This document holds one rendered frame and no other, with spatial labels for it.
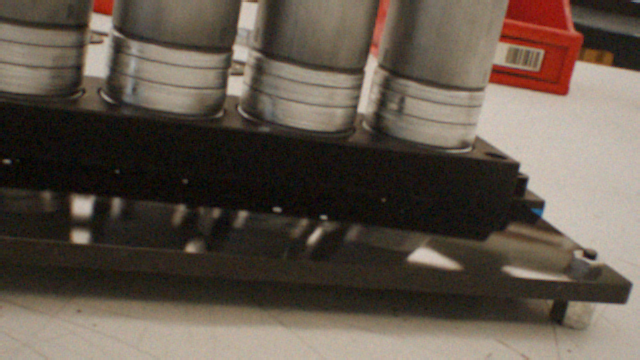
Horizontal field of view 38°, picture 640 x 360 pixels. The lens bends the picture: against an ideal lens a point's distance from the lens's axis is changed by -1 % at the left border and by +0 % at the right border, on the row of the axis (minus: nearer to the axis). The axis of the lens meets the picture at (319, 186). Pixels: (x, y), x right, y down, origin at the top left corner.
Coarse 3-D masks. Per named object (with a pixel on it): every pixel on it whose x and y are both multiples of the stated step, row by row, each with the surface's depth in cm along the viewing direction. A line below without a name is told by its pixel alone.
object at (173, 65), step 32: (128, 0) 17; (160, 0) 17; (192, 0) 17; (224, 0) 17; (128, 32) 17; (160, 32) 17; (192, 32) 17; (224, 32) 18; (128, 64) 17; (160, 64) 17; (192, 64) 17; (224, 64) 18; (128, 96) 17; (160, 96) 17; (192, 96) 17; (224, 96) 18
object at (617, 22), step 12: (576, 0) 264; (588, 0) 264; (600, 0) 265; (612, 0) 266; (624, 0) 267; (636, 0) 272; (576, 12) 269; (588, 12) 270; (600, 12) 270; (612, 12) 271; (624, 12) 268; (636, 12) 269; (588, 24) 271; (600, 24) 272; (612, 24) 273; (624, 24) 273; (636, 24) 274
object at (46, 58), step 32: (0, 0) 16; (32, 0) 16; (64, 0) 16; (0, 32) 16; (32, 32) 16; (64, 32) 17; (0, 64) 16; (32, 64) 16; (64, 64) 17; (32, 96) 17; (64, 96) 17
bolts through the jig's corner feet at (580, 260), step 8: (576, 256) 17; (584, 256) 17; (592, 256) 17; (576, 264) 17; (584, 264) 17; (592, 264) 17; (600, 264) 17; (584, 272) 17; (592, 272) 17; (600, 272) 17
